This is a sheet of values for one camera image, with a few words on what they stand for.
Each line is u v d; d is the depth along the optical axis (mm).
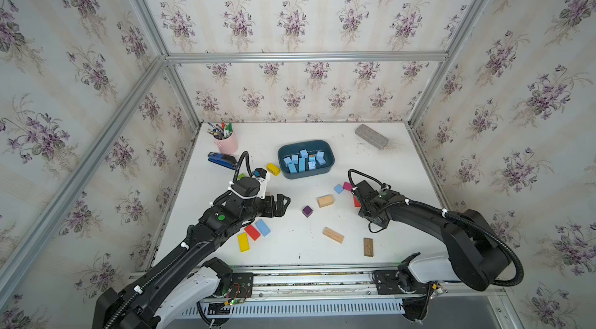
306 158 1043
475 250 428
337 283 748
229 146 1069
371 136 1114
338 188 956
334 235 839
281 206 674
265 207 671
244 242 822
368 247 806
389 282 732
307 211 877
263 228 863
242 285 727
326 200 911
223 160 1021
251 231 840
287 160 1016
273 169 990
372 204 648
